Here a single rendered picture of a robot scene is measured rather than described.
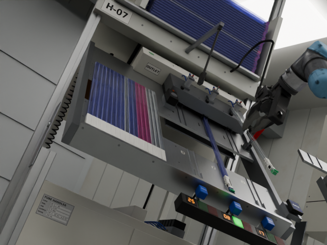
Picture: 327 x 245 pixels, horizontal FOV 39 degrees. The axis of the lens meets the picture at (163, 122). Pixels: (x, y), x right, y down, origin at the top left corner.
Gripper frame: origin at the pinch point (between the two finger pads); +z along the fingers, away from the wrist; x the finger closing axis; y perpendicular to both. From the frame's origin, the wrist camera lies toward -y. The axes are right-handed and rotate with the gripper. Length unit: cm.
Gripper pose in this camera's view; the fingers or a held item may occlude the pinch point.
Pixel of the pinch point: (247, 130)
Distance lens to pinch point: 154.7
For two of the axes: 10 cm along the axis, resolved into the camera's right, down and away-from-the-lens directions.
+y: 0.6, -5.6, 8.3
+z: -5.7, 6.6, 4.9
